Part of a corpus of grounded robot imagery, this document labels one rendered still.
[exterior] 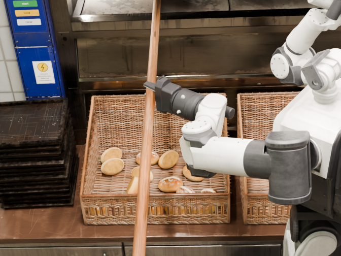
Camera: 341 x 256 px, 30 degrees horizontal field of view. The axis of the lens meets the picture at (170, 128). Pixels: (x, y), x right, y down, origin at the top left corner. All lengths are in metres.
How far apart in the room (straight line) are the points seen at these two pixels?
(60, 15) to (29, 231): 0.82
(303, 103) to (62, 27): 1.20
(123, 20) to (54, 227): 0.83
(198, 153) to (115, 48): 1.06
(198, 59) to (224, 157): 1.06
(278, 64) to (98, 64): 0.88
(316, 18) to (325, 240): 0.62
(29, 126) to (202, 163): 1.03
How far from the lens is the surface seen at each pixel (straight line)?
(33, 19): 2.48
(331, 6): 1.79
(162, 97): 1.96
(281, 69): 1.94
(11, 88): 2.71
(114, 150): 2.66
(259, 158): 1.46
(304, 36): 1.90
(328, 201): 1.65
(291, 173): 1.44
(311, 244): 1.82
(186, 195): 2.31
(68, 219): 2.49
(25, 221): 2.53
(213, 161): 1.54
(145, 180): 1.67
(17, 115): 2.52
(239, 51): 2.53
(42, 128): 2.42
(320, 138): 1.52
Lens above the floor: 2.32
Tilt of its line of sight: 37 degrees down
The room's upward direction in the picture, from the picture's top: 4 degrees counter-clockwise
